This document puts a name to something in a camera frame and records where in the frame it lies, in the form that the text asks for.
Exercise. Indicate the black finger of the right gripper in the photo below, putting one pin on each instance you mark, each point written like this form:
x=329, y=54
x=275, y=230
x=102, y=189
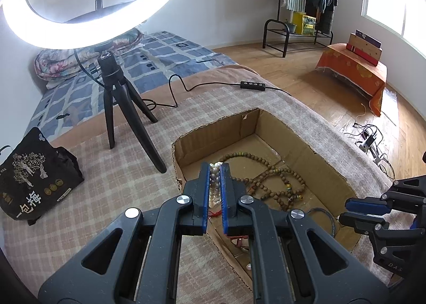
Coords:
x=366, y=205
x=362, y=223

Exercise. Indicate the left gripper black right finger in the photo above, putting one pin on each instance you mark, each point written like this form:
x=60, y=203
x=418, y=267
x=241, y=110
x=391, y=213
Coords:
x=293, y=260

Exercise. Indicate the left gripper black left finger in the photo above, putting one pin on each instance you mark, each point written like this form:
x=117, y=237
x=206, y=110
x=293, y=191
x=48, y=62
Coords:
x=136, y=258

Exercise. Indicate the brown cardboard box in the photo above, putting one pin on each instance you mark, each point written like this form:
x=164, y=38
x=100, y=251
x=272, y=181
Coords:
x=275, y=165

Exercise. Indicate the orange cloth covered table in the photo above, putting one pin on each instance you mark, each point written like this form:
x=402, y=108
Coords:
x=370, y=79

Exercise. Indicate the black snack bag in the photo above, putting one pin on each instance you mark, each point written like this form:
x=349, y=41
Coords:
x=36, y=177

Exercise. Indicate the red and tan boxes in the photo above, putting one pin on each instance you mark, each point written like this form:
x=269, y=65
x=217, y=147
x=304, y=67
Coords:
x=365, y=46

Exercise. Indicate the black mini tripod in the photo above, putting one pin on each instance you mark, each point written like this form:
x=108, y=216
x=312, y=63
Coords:
x=118, y=88

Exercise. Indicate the yellow green box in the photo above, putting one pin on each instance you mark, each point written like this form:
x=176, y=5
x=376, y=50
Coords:
x=305, y=24

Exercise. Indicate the black metal clothes rack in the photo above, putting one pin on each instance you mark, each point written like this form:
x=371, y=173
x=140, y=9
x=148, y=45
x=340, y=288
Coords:
x=279, y=33

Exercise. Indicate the blue patterned bed sheet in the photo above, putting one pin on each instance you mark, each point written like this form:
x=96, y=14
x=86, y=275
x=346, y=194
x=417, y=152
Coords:
x=148, y=65

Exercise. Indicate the folded floral quilt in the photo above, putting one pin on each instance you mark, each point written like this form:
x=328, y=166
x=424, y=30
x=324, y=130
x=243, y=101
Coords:
x=57, y=65

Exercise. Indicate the white power strip with cables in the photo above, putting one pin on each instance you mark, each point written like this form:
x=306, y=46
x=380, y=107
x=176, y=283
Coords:
x=368, y=138

